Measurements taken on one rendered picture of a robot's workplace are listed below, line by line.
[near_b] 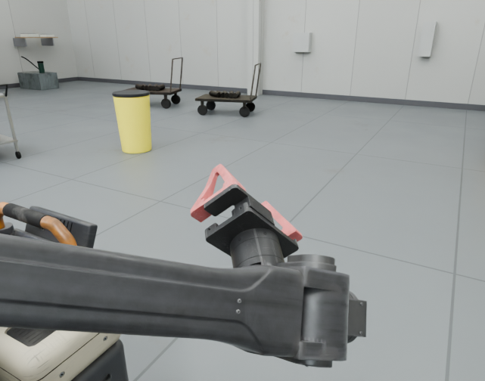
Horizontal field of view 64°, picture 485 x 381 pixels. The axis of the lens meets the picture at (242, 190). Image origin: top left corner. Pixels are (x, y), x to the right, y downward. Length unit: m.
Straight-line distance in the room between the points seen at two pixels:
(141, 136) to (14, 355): 4.32
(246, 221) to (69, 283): 0.23
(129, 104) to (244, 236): 4.63
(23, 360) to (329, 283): 0.74
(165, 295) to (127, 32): 12.65
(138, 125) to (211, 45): 6.24
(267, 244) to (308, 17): 9.44
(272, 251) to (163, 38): 11.61
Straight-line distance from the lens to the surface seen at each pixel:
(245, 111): 7.30
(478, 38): 9.19
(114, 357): 1.10
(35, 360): 0.94
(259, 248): 0.41
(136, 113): 5.03
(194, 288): 0.25
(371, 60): 9.39
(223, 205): 0.42
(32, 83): 12.63
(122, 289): 0.24
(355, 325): 0.42
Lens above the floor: 1.41
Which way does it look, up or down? 22 degrees down
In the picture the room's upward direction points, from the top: straight up
